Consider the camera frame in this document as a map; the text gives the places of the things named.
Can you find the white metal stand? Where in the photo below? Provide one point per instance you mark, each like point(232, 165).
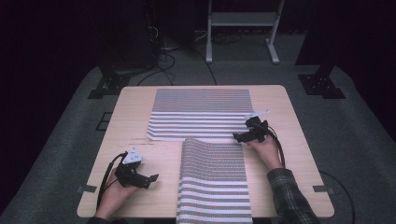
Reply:
point(243, 18)

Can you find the black stand base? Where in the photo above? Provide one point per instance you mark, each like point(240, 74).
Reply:
point(320, 85)
point(109, 84)

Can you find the grey tape strip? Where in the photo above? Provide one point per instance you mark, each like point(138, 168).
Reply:
point(87, 188)
point(323, 189)

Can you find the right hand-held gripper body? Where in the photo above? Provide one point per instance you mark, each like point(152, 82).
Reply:
point(257, 126)

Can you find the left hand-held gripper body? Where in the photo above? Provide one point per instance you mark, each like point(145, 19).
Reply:
point(130, 171)

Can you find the grey white striped cloth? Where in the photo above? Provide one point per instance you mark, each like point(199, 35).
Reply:
point(199, 112)
point(214, 174)

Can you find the person's right hand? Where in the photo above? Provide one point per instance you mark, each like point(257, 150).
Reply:
point(267, 152)

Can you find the floor socket box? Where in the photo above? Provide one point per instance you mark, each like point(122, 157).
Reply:
point(104, 121)

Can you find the person's left hand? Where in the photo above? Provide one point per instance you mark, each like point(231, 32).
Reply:
point(115, 196)

